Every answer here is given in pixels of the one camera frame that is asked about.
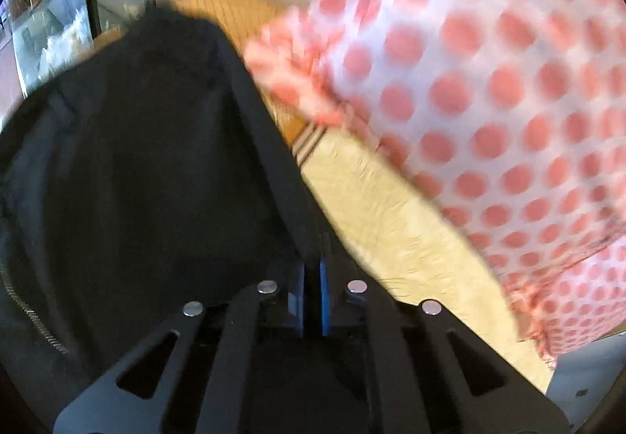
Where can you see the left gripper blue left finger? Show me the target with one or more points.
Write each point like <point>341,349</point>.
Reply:
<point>192,374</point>

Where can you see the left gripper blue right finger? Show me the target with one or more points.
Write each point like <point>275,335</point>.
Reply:
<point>425,371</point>

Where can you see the black pants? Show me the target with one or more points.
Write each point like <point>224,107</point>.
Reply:
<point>146,176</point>

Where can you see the cream yellow bedspread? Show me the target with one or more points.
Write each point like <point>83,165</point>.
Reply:
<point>400,238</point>

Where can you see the rear pink polka dot pillow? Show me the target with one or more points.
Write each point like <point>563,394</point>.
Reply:
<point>579,306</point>

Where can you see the pink polka dot pillow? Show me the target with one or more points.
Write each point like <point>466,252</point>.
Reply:
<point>579,306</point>
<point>508,114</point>

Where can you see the front pink polka dot pillow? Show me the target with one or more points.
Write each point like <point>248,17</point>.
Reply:
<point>508,114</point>

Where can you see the window with dark frame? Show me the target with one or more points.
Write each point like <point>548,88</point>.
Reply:
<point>48,36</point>

